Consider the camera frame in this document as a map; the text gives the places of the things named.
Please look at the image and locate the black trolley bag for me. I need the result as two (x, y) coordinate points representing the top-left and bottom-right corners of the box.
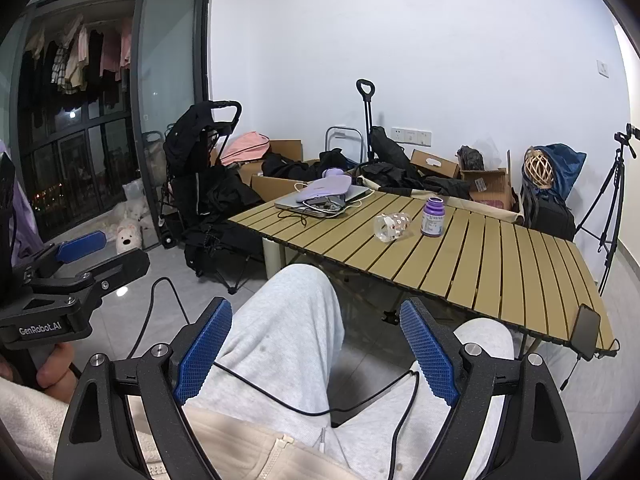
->
(359, 126), (472, 201)

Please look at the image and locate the black stroller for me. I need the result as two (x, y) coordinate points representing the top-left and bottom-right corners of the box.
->
(161, 101), (243, 251)

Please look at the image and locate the white plush bear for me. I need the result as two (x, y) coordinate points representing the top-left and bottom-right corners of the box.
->
(100, 199), (152, 256)

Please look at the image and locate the person's left hand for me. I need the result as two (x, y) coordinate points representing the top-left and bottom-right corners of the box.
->
(36, 342), (78, 403)

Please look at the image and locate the pink cloth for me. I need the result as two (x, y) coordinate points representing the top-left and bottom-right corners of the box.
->
(220, 131), (271, 166)

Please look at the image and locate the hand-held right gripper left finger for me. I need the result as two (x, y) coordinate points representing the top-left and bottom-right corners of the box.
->
(52, 296), (233, 480)

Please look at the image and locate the large cardboard box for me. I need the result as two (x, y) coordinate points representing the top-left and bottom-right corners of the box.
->
(237, 140), (326, 202)

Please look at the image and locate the dark crumpled bag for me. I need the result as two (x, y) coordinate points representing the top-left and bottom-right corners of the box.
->
(457, 145), (485, 171)

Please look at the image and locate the person's leg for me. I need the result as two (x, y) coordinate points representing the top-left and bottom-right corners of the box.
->
(320, 317), (516, 480)
(187, 263), (346, 423)

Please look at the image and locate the black charging cable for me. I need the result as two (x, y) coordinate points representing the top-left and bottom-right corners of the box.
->
(559, 339), (621, 392)

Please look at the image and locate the black trolley handle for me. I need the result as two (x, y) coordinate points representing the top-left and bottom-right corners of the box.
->
(356, 79), (377, 161)

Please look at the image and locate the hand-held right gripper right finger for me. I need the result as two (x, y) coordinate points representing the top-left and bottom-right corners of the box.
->
(398, 297), (583, 480)

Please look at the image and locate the blue bag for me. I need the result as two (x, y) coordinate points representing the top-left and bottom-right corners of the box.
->
(542, 143), (587, 201)

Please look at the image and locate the glass sliding door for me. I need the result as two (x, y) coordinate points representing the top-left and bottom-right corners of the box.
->
(131, 0), (211, 211)

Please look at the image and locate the black phone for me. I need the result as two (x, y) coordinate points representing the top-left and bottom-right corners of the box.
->
(570, 304), (602, 361)

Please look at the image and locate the black tripod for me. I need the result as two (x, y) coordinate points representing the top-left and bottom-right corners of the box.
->
(575, 122), (640, 297)

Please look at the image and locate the purple pouch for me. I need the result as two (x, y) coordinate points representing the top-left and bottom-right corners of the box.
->
(295, 176), (351, 205)

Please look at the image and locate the person's left forearm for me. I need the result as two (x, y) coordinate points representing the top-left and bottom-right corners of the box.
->
(0, 375), (71, 480)

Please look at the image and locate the person's left leg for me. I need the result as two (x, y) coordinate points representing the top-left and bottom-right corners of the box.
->
(187, 263), (346, 423)

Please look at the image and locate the silver laptop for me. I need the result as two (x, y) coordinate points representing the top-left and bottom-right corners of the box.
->
(274, 182), (373, 219)

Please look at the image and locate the woven rattan ball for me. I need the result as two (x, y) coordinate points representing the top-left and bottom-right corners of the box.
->
(524, 147), (554, 187)

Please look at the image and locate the purple cloth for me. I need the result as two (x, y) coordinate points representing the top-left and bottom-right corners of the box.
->
(0, 139), (45, 262)

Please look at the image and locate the black backpack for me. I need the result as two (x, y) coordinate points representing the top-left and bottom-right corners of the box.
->
(522, 180), (577, 242)

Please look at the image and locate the metal folding frame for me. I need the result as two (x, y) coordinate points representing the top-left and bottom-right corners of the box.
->
(325, 126), (364, 162)

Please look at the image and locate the dark device with cables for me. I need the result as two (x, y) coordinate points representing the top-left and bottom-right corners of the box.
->
(304, 195), (347, 212)

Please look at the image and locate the slatted folding table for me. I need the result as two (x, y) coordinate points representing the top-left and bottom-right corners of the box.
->
(227, 187), (621, 361)

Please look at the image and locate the white wall socket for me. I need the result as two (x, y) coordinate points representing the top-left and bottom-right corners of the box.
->
(391, 127), (432, 145)

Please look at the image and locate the black clothes pile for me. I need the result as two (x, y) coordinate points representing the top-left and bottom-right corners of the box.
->
(261, 148), (351, 180)

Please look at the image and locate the flat cardboard box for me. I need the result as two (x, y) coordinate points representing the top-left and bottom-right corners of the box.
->
(410, 149), (461, 180)

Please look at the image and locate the clear patterned bottle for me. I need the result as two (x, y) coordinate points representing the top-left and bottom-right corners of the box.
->
(374, 211), (412, 242)

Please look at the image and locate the beige hanging bag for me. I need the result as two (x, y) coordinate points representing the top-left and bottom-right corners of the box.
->
(144, 131), (169, 172)

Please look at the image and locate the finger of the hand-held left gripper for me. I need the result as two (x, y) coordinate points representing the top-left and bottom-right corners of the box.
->
(22, 231), (108, 282)
(32, 249), (151, 307)

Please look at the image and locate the row of hanging clothes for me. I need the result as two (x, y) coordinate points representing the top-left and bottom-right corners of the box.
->
(22, 12), (134, 95)

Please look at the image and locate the person's right leg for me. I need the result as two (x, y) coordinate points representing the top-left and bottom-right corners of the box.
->
(320, 317), (516, 480)

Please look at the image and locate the open cardboard box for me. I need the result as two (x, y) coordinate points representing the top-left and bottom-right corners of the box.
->
(460, 167), (514, 209)

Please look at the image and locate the purple bottle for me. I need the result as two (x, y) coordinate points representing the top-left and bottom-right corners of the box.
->
(421, 197), (446, 237)

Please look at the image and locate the person's cream jacket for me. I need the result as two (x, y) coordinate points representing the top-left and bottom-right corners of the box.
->
(125, 395), (361, 480)

